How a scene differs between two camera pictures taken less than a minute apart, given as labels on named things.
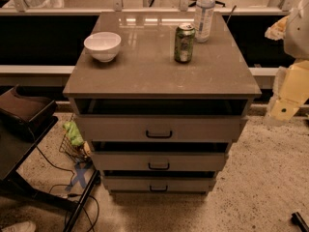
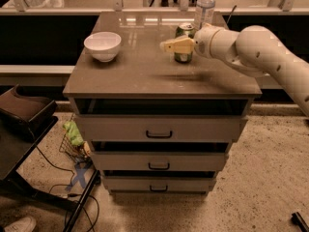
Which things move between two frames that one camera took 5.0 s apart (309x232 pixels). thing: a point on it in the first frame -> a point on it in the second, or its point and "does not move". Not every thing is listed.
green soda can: (184, 43) does not move
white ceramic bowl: (103, 44) does not move
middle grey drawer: (157, 160) does not move
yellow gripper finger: (284, 108) -> (182, 44)
